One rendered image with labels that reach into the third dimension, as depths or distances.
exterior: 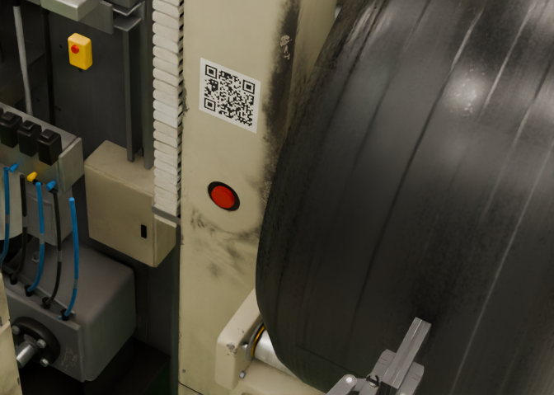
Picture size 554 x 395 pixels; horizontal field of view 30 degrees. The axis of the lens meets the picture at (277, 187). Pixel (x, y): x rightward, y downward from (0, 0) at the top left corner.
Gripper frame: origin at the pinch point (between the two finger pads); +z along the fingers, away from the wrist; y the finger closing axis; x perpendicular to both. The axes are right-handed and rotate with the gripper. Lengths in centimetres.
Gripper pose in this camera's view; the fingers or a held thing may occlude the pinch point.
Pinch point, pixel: (405, 360)
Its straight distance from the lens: 89.0
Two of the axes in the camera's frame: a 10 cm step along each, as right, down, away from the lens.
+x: -0.1, 6.2, 7.9
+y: -8.8, -3.8, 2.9
